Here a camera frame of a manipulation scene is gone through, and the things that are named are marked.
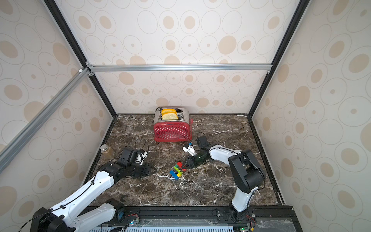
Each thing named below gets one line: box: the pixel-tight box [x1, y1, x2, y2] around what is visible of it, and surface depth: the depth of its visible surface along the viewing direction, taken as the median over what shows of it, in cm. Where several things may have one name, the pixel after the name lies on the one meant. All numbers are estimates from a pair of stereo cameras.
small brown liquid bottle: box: [100, 144, 115, 160], surface depth 91 cm
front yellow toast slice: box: [161, 112, 179, 121], surface depth 94 cm
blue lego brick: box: [169, 170, 180, 181], surface depth 87 cm
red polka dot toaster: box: [153, 107, 194, 143], surface depth 96 cm
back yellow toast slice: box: [160, 108, 178, 115], surface depth 96 cm
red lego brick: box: [176, 161, 187, 172], surface depth 89 cm
